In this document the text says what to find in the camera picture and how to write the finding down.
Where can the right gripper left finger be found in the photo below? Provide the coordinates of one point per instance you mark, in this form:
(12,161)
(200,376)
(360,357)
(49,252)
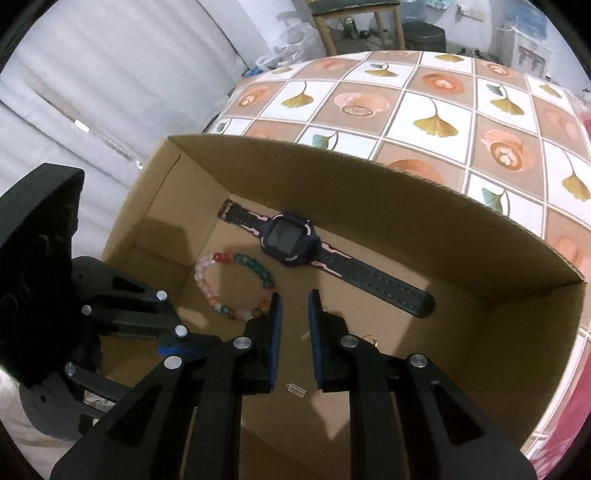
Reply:
(182,420)

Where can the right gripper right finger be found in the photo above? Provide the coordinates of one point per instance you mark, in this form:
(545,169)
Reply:
(407,418)

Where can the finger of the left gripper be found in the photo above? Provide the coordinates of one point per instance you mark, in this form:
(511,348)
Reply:
(190,346)

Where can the brown cardboard box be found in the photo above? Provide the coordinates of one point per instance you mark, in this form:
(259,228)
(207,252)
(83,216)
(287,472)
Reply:
(508,306)

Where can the black smart watch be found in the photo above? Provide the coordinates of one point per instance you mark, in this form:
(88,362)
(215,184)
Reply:
(293,241)

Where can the patterned ginkgo table cloth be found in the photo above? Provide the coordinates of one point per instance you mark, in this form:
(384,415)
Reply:
(518,144)

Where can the white plastic bag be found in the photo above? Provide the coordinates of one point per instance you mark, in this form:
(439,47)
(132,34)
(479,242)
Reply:
(299,43)

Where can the black waste bin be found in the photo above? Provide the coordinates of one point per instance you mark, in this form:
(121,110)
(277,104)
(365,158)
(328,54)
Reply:
(423,36)

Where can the white water dispenser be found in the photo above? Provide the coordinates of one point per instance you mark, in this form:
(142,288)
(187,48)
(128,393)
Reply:
(522,42)

